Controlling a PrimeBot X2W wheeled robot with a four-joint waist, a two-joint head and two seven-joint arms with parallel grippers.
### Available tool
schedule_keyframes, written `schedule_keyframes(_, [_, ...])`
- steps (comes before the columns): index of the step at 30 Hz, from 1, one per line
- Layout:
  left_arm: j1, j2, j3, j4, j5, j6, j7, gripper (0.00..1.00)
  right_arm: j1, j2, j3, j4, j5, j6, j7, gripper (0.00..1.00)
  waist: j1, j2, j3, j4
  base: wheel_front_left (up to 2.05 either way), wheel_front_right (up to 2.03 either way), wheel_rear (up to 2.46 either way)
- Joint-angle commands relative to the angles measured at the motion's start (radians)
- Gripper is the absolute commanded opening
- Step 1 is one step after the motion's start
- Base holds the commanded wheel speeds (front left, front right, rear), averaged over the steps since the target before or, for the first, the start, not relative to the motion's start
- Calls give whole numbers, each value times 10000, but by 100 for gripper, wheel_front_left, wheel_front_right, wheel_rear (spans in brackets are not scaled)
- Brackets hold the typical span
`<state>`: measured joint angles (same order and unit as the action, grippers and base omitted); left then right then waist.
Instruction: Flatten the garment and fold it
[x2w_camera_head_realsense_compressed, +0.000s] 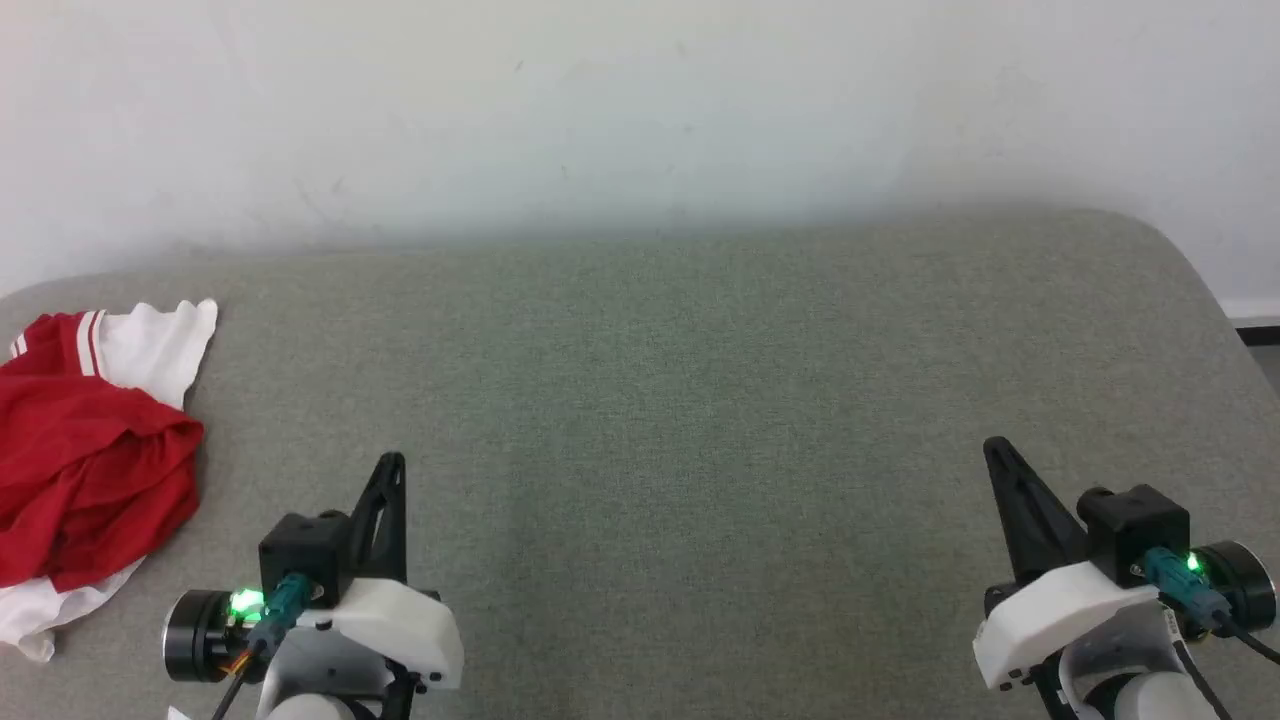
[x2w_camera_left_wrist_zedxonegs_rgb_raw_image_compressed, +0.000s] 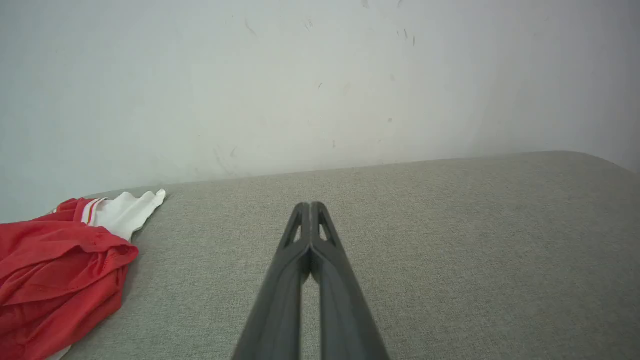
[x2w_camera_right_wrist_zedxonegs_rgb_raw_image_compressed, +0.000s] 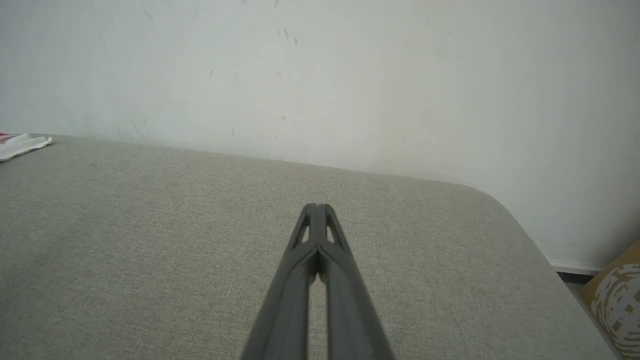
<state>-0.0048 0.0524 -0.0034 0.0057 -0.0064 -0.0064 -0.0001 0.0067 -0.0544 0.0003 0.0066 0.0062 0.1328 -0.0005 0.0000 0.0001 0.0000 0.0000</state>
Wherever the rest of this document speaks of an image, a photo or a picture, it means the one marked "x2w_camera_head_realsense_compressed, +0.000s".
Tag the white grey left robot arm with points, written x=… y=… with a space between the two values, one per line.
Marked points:
x=190 y=635

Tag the red and white shirt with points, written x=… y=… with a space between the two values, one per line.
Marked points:
x=90 y=450

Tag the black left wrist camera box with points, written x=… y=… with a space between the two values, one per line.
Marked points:
x=300 y=550

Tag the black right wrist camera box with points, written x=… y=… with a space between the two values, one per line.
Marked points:
x=1135 y=530

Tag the grey-green fabric sofa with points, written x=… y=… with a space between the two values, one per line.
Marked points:
x=650 y=450

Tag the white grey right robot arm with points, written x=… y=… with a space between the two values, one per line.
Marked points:
x=1245 y=585

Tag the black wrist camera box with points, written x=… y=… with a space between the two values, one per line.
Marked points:
x=300 y=550
x=1135 y=530

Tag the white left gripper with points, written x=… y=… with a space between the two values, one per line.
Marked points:
x=400 y=630

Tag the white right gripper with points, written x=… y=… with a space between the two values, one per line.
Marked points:
x=1050 y=615

